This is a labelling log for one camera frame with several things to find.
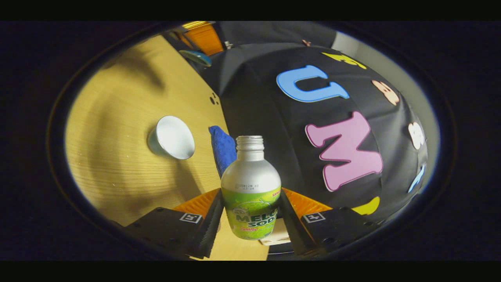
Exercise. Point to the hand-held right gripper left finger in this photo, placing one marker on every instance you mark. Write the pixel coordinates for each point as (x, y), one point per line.
(209, 231)

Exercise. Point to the teal ceramic teacup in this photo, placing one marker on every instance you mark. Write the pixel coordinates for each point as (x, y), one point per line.
(174, 137)

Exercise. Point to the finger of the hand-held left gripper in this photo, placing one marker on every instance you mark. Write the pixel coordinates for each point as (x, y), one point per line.
(203, 39)

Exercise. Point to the silver green water bottle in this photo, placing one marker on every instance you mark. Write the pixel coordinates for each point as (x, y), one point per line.
(250, 184)

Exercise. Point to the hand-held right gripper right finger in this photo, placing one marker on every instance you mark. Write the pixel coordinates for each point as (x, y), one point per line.
(291, 231)

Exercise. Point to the blue folded towel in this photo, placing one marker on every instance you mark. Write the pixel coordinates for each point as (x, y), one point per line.
(223, 150)

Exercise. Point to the black backdrop cloth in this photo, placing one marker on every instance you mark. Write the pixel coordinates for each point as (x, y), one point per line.
(266, 102)

